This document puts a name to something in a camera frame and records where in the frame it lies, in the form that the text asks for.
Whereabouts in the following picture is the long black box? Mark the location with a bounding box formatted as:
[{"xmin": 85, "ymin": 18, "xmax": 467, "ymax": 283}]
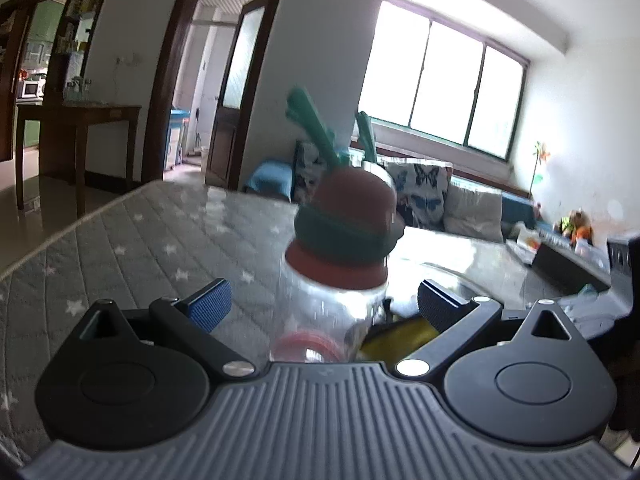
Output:
[{"xmin": 532, "ymin": 242, "xmax": 613, "ymax": 297}]

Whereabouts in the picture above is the blue sofa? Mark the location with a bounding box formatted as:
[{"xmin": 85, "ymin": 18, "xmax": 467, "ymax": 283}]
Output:
[{"xmin": 245, "ymin": 152, "xmax": 566, "ymax": 246}]

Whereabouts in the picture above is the wooden partition shelf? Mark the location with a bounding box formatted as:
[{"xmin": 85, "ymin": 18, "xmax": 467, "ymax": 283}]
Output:
[{"xmin": 52, "ymin": 0, "xmax": 104, "ymax": 103}]

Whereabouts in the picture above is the row of glass jars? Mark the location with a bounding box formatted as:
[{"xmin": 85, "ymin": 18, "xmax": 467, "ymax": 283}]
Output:
[{"xmin": 62, "ymin": 76, "xmax": 96, "ymax": 104}]

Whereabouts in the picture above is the grey quilted star table cover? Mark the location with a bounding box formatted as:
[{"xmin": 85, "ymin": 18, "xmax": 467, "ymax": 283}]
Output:
[{"xmin": 0, "ymin": 180, "xmax": 611, "ymax": 466}]

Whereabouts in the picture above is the brown plush bear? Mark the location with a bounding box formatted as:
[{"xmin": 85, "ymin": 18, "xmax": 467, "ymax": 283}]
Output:
[{"xmin": 556, "ymin": 211, "xmax": 584, "ymax": 237}]

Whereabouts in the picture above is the large window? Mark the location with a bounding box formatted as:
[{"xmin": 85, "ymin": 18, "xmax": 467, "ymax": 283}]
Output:
[{"xmin": 357, "ymin": 0, "xmax": 531, "ymax": 163}]

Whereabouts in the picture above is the yellow cleaning cloth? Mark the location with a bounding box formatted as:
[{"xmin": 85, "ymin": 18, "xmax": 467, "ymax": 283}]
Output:
[{"xmin": 360, "ymin": 317, "xmax": 443, "ymax": 361}]

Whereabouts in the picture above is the white cushion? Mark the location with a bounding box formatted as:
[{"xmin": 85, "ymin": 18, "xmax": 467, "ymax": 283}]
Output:
[{"xmin": 444, "ymin": 180, "xmax": 504, "ymax": 244}]

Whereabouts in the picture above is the paper pinwheel flower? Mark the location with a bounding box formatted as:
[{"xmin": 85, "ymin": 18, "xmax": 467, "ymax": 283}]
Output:
[{"xmin": 527, "ymin": 141, "xmax": 552, "ymax": 199}]

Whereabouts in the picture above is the blue cabinet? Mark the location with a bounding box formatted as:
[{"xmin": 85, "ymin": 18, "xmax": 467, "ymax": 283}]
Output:
[{"xmin": 167, "ymin": 107, "xmax": 191, "ymax": 169}]

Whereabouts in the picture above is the butterfly print cushion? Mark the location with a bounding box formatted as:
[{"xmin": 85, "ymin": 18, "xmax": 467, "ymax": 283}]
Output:
[
  {"xmin": 292, "ymin": 140, "xmax": 327, "ymax": 204},
  {"xmin": 385, "ymin": 161, "xmax": 454, "ymax": 232}
]

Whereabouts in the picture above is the clear bottle with pink lid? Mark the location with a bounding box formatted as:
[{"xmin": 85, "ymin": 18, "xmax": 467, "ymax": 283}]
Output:
[{"xmin": 270, "ymin": 87, "xmax": 406, "ymax": 363}]

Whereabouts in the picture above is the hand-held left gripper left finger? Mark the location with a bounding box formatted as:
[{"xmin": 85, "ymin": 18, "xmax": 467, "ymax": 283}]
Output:
[{"xmin": 75, "ymin": 279, "xmax": 256, "ymax": 378}]

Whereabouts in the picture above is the dark wooden side table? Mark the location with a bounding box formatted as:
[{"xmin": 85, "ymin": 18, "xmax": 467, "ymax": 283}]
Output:
[{"xmin": 15, "ymin": 100, "xmax": 143, "ymax": 211}]

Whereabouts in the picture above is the dark wooden door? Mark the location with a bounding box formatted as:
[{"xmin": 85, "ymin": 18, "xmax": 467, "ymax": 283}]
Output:
[{"xmin": 206, "ymin": 0, "xmax": 274, "ymax": 191}]

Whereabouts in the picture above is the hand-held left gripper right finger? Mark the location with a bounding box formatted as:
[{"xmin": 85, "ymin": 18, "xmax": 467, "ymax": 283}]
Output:
[{"xmin": 395, "ymin": 279, "xmax": 583, "ymax": 378}]

